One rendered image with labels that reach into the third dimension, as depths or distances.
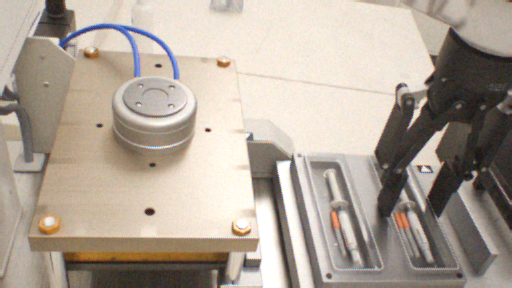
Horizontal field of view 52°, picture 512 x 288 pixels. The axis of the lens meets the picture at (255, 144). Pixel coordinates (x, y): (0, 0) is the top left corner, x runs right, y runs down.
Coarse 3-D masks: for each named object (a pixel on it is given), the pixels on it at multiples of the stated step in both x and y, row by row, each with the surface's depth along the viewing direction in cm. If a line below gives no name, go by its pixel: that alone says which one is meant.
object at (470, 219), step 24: (288, 168) 70; (432, 168) 75; (288, 192) 67; (456, 192) 66; (480, 192) 72; (288, 216) 64; (456, 216) 66; (480, 216) 69; (288, 240) 62; (456, 240) 65; (480, 240) 61; (504, 240) 66; (288, 264) 62; (480, 264) 61; (504, 264) 63
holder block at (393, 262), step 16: (352, 160) 70; (304, 176) 66; (368, 176) 68; (304, 192) 64; (368, 192) 65; (304, 208) 62; (368, 208) 63; (304, 224) 62; (384, 224) 62; (320, 240) 58; (384, 240) 60; (448, 240) 61; (320, 256) 57; (384, 256) 58; (400, 256) 58; (320, 272) 55; (384, 272) 56; (400, 272) 57
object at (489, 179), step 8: (496, 168) 70; (480, 176) 71; (488, 176) 70; (496, 176) 69; (472, 184) 73; (480, 184) 72; (488, 184) 69; (496, 184) 68; (504, 184) 68; (488, 192) 69; (496, 192) 68; (504, 192) 67; (496, 200) 68; (504, 200) 66; (504, 208) 66; (504, 216) 66
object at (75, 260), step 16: (80, 256) 47; (96, 256) 47; (112, 256) 48; (128, 256) 48; (144, 256) 48; (160, 256) 48; (176, 256) 49; (192, 256) 49; (208, 256) 49; (224, 256) 49
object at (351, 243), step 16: (320, 160) 67; (336, 160) 68; (320, 176) 65; (336, 176) 65; (320, 192) 63; (336, 192) 63; (352, 192) 64; (320, 208) 61; (336, 208) 61; (352, 208) 62; (336, 224) 59; (352, 224) 60; (368, 224) 60; (336, 240) 58; (352, 240) 58; (368, 240) 58; (336, 256) 56; (352, 256) 56; (368, 256) 57
